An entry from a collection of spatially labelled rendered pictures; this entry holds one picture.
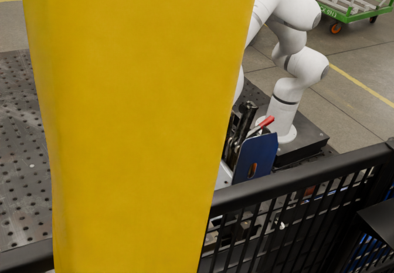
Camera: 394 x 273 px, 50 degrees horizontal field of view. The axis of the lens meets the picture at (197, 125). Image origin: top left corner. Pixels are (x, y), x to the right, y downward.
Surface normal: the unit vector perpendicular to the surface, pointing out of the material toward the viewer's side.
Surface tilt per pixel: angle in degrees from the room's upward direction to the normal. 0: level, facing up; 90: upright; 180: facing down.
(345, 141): 0
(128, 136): 90
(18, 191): 0
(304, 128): 2
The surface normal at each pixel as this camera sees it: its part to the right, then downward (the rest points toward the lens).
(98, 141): 0.46, 0.58
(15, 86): 0.13, -0.80
